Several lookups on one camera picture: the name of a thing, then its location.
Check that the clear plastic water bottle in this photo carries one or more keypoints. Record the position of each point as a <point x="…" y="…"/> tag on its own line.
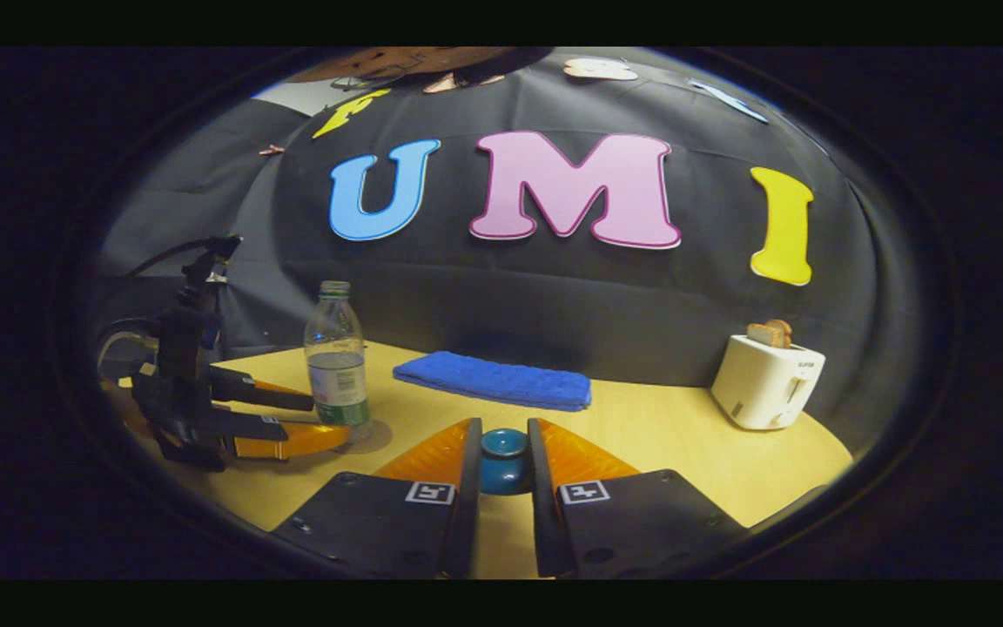
<point x="338" y="374"/>

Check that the black backdrop cloth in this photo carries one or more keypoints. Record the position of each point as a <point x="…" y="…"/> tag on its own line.
<point x="554" y="296"/>

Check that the copper backdrop clip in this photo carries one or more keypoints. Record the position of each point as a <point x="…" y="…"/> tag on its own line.
<point x="272" y="150"/>

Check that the white toaster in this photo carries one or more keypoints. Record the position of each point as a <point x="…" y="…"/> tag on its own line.
<point x="763" y="387"/>

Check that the folded blue towel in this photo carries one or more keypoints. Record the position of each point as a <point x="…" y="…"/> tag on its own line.
<point x="493" y="380"/>

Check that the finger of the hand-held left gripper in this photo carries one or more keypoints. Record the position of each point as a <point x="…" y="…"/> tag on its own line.
<point x="258" y="392"/>
<point x="249" y="428"/>

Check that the brown toast slice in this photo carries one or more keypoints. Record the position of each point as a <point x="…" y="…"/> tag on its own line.
<point x="770" y="333"/>

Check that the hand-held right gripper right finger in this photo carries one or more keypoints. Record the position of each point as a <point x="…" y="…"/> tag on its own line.
<point x="545" y="514"/>

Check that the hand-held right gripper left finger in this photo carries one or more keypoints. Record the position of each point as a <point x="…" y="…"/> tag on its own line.
<point x="465" y="505"/>

